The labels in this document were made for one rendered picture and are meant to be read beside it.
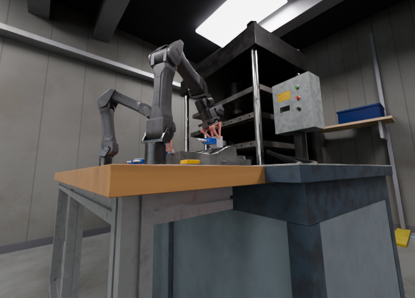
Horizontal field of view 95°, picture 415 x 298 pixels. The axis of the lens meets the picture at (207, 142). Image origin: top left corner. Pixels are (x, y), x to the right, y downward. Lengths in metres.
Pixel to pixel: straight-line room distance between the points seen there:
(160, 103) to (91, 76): 2.71
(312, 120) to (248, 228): 1.03
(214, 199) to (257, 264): 0.27
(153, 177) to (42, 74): 3.00
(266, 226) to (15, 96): 2.97
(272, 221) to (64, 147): 2.76
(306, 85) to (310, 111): 0.19
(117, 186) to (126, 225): 0.06
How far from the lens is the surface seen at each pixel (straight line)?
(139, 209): 0.30
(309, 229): 0.48
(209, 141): 0.88
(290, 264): 0.53
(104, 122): 1.19
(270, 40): 1.98
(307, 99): 1.51
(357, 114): 3.24
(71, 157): 3.00
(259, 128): 1.54
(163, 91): 0.65
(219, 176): 0.34
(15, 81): 3.17
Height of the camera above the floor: 0.79
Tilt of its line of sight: 9 degrees up
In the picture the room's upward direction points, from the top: 1 degrees counter-clockwise
